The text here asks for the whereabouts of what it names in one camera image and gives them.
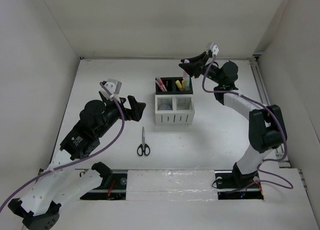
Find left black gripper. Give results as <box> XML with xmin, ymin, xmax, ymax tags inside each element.
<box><xmin>95</xmin><ymin>95</ymin><xmax>145</xmax><ymax>138</ymax></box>

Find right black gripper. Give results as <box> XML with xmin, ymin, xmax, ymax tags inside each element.
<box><xmin>178</xmin><ymin>52</ymin><xmax>223</xmax><ymax>86</ymax></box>

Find pink highlighter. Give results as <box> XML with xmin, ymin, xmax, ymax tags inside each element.
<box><xmin>182</xmin><ymin>59</ymin><xmax>189</xmax><ymax>80</ymax></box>

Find green highlighter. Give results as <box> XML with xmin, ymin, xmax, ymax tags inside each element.
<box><xmin>185</xmin><ymin>77</ymin><xmax>191</xmax><ymax>91</ymax></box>

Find orange highlighter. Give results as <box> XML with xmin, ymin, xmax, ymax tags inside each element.
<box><xmin>181</xmin><ymin>80</ymin><xmax>186</xmax><ymax>91</ymax></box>

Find yellow highlighter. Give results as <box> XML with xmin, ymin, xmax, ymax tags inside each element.
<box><xmin>175</xmin><ymin>80</ymin><xmax>183</xmax><ymax>91</ymax></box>

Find clear jar of clips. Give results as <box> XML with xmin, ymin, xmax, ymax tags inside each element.
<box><xmin>159</xmin><ymin>105</ymin><xmax>172</xmax><ymax>111</ymax></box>

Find black handled scissors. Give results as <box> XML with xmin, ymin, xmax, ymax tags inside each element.
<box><xmin>136</xmin><ymin>127</ymin><xmax>151</xmax><ymax>156</ymax></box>

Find pink red pen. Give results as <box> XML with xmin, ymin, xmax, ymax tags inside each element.
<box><xmin>155</xmin><ymin>78</ymin><xmax>166</xmax><ymax>92</ymax></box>

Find orange pen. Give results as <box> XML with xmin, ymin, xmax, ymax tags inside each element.
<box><xmin>159</xmin><ymin>78</ymin><xmax>167</xmax><ymax>92</ymax></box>

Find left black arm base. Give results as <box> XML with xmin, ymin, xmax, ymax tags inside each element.
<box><xmin>80</xmin><ymin>169</ymin><xmax>128</xmax><ymax>200</ymax></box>

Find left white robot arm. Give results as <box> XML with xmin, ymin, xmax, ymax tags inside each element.
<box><xmin>8</xmin><ymin>96</ymin><xmax>146</xmax><ymax>229</ymax></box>

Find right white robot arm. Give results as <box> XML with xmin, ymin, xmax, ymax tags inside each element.
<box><xmin>179</xmin><ymin>51</ymin><xmax>288</xmax><ymax>187</ymax></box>

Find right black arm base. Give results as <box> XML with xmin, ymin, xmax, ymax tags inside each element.
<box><xmin>212</xmin><ymin>170</ymin><xmax>264</xmax><ymax>200</ymax></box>

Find white two-slot pen holder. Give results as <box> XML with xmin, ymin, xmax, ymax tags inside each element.
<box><xmin>154</xmin><ymin>94</ymin><xmax>195</xmax><ymax>126</ymax></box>

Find black two-slot pen holder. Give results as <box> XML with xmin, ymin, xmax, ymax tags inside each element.
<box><xmin>155</xmin><ymin>77</ymin><xmax>194</xmax><ymax>95</ymax></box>

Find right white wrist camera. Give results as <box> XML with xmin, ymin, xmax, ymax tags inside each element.
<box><xmin>205</xmin><ymin>42</ymin><xmax>219</xmax><ymax>58</ymax></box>

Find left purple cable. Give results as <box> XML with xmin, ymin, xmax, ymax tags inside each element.
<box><xmin>0</xmin><ymin>81</ymin><xmax>126</xmax><ymax>210</ymax></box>

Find purple cable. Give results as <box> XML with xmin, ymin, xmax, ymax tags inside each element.
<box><xmin>0</xmin><ymin>81</ymin><xmax>126</xmax><ymax>210</ymax></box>
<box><xmin>201</xmin><ymin>59</ymin><xmax>294</xmax><ymax>193</ymax></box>

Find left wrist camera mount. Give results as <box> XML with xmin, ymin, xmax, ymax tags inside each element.
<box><xmin>99</xmin><ymin>79</ymin><xmax>122</xmax><ymax>102</ymax></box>

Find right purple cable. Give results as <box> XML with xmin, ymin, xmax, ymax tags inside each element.
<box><xmin>201</xmin><ymin>59</ymin><xmax>294</xmax><ymax>193</ymax></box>

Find aluminium rail right side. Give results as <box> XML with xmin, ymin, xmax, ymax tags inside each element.
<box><xmin>251</xmin><ymin>55</ymin><xmax>287</xmax><ymax>154</ymax></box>

